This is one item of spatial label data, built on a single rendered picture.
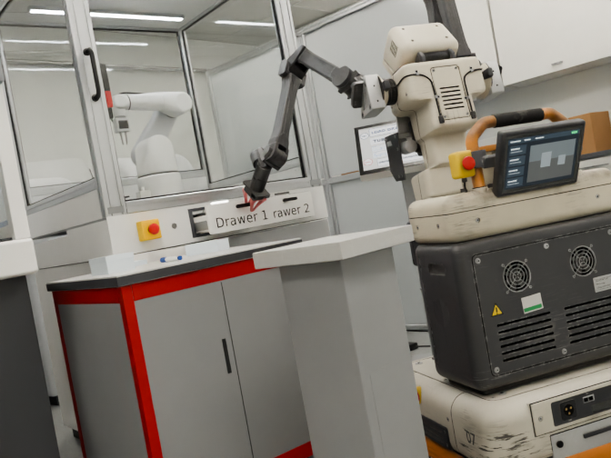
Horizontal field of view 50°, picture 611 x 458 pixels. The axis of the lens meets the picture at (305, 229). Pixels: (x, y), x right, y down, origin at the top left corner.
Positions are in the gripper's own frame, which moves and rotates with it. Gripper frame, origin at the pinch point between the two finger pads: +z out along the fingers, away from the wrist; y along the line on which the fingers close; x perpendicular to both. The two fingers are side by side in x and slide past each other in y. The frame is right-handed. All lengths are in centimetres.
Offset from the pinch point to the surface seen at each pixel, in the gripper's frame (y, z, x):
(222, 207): 2.4, 0.4, 11.1
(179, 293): -46, -15, 58
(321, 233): 0, 22, -46
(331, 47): 138, 2, -153
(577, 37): 78, -42, -327
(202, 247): -17.1, -1.0, 31.0
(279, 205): 9.2, 10.7, -24.7
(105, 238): 12, 16, 50
